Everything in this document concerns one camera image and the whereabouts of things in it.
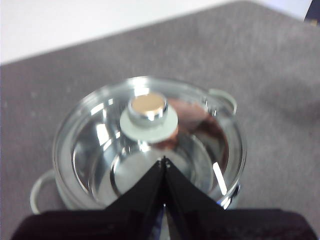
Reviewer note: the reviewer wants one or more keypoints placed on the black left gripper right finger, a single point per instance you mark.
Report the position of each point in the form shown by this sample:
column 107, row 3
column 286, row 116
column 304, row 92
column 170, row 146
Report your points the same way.
column 215, row 225

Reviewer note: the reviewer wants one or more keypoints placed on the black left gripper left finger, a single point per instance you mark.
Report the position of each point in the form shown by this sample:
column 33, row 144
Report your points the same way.
column 120, row 222

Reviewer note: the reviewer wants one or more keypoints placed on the glass lid with green knob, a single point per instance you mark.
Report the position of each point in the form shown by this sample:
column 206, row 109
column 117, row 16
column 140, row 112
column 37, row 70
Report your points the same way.
column 147, row 117

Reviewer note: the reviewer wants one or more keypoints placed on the pale green electric pot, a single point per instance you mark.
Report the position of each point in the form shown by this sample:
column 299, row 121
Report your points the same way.
column 37, row 190

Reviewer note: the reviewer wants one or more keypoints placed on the dark blue box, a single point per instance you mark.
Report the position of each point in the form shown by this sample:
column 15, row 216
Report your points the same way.
column 313, row 11

